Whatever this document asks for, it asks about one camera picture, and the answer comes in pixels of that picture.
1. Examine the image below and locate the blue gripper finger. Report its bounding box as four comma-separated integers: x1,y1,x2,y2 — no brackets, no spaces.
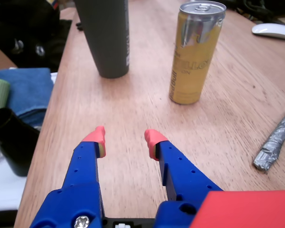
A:
29,125,107,228
144,129,224,228

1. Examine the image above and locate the yellow energy drink can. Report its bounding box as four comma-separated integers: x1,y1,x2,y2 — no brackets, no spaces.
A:
169,0,227,105

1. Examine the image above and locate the black cone-shaped object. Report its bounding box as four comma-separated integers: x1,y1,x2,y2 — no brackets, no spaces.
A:
0,107,40,178

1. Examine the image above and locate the white paper sheet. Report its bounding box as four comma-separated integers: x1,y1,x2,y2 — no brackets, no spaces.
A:
0,144,28,212

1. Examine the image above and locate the blue folded cloth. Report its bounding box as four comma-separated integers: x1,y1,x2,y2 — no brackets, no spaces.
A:
0,67,54,127

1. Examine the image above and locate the dark grey tumbler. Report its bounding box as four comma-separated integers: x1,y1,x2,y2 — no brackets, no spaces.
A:
73,0,130,79

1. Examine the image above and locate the black jacket with snaps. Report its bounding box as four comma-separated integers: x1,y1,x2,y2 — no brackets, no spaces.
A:
0,0,73,72

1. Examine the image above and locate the white computer mouse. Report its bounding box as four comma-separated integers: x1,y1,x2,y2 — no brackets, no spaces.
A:
251,23,285,42

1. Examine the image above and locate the fork with taped handle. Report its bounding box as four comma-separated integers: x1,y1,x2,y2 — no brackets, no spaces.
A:
253,91,285,171

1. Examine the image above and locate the black cable bundle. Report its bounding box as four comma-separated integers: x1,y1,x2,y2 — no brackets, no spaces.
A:
228,0,285,23

